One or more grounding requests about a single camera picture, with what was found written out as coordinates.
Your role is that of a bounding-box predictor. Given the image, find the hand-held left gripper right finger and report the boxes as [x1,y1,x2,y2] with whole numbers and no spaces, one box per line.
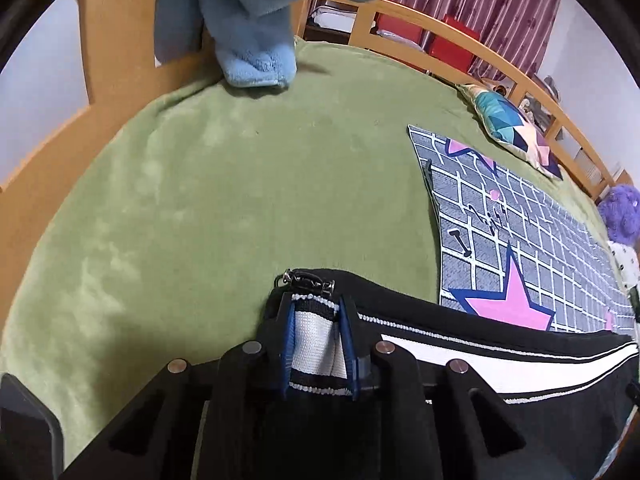
[337,295,566,480]

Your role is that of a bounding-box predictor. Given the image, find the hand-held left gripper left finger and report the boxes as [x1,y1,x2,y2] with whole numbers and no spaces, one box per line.
[60,292,301,480]

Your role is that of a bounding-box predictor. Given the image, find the black pants with white stripes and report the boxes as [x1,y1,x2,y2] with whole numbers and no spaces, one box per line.
[257,268,640,480]

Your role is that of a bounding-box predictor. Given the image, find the green fleece blanket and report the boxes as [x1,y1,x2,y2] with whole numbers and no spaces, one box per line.
[0,40,631,466]

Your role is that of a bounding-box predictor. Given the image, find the grey checked star-print sheet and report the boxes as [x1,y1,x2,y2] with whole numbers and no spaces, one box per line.
[407,124,636,333]

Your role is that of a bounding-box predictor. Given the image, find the geometric multicolour pillow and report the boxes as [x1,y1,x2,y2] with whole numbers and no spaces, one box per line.
[457,82,565,181]

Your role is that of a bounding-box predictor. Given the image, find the black smartphone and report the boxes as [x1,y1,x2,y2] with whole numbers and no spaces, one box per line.
[0,374,65,480]

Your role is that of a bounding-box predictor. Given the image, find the white floral pillow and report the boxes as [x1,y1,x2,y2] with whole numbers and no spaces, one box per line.
[607,241,640,291]

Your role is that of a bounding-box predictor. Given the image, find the purple plush toy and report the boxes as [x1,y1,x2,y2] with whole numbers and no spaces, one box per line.
[597,184,640,246]

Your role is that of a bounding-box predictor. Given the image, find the red chair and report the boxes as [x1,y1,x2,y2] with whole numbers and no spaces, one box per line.
[430,16,482,73]
[375,11,426,48]

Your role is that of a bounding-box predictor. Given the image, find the light blue fleece garment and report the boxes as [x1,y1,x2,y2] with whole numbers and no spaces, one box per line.
[154,0,382,87]

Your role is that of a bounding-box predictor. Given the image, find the wooden bed frame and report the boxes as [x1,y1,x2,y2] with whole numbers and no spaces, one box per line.
[0,0,633,346]

